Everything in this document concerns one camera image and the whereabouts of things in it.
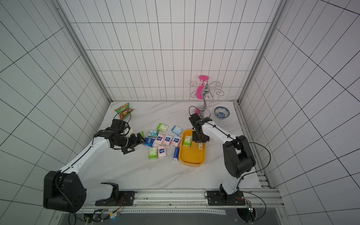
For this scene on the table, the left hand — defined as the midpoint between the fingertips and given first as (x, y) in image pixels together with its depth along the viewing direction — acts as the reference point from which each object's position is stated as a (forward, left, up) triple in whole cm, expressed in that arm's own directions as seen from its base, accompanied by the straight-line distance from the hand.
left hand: (139, 147), depth 81 cm
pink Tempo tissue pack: (+10, -10, -7) cm, 16 cm away
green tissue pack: (0, -7, -8) cm, 11 cm away
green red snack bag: (+33, +20, -5) cm, 39 cm away
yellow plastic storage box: (+1, -32, -11) cm, 33 cm away
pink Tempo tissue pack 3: (+8, -21, -8) cm, 24 cm away
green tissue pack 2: (+8, -29, -8) cm, 31 cm away
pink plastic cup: (+44, -39, +7) cm, 59 cm away
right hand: (+8, -34, -6) cm, 36 cm away
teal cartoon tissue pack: (+15, -5, -9) cm, 18 cm away
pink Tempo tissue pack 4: (+1, -13, -8) cm, 15 cm away
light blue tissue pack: (+17, -22, -8) cm, 29 cm away
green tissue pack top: (+20, -11, -8) cm, 24 cm away
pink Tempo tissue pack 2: (+9, -15, -8) cm, 19 cm away
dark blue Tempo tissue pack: (+7, -3, -8) cm, 11 cm away
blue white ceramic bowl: (+35, -57, -9) cm, 68 cm away
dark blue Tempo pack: (-2, -22, -6) cm, 23 cm away
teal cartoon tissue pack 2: (+3, -37, -3) cm, 38 cm away
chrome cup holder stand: (+32, -42, +15) cm, 55 cm away
